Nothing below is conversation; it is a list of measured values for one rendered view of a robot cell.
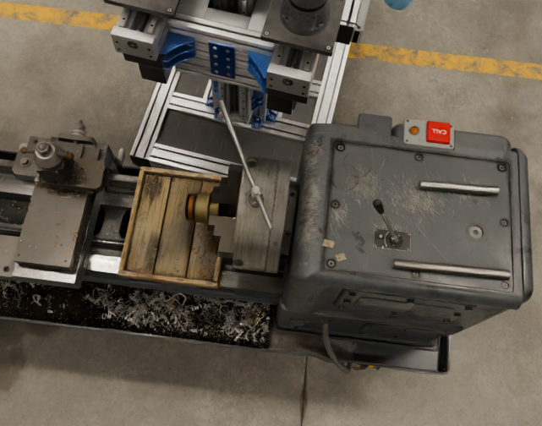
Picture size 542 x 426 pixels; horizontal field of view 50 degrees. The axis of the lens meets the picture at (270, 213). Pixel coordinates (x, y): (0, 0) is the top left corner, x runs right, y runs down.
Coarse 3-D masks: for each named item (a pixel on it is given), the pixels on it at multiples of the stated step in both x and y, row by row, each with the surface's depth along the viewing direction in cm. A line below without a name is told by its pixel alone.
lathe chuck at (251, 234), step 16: (256, 160) 155; (272, 160) 157; (256, 176) 149; (272, 176) 149; (240, 192) 146; (272, 192) 147; (240, 208) 145; (256, 208) 146; (272, 208) 146; (240, 224) 146; (256, 224) 146; (240, 240) 147; (256, 240) 147; (240, 256) 150; (256, 256) 150
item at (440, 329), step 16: (288, 320) 195; (304, 320) 190; (320, 320) 188; (336, 320) 185; (352, 320) 182; (368, 320) 174; (384, 320) 174; (400, 320) 174; (352, 336) 203; (368, 336) 202; (384, 336) 201; (400, 336) 194; (416, 336) 192; (432, 336) 188
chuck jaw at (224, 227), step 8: (216, 216) 158; (208, 224) 157; (216, 224) 157; (224, 224) 157; (232, 224) 157; (216, 232) 156; (224, 232) 156; (232, 232) 156; (216, 240) 158; (224, 240) 155; (232, 240) 155; (224, 248) 153; (232, 248) 154; (224, 256) 156; (232, 256) 155; (240, 264) 155
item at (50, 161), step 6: (54, 144) 160; (54, 150) 158; (60, 150) 160; (36, 156) 157; (48, 156) 157; (54, 156) 158; (36, 162) 158; (42, 162) 157; (48, 162) 157; (54, 162) 158
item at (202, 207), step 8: (192, 200) 158; (200, 200) 158; (208, 200) 157; (192, 208) 158; (200, 208) 157; (208, 208) 157; (216, 208) 158; (192, 216) 159; (200, 216) 158; (208, 216) 159
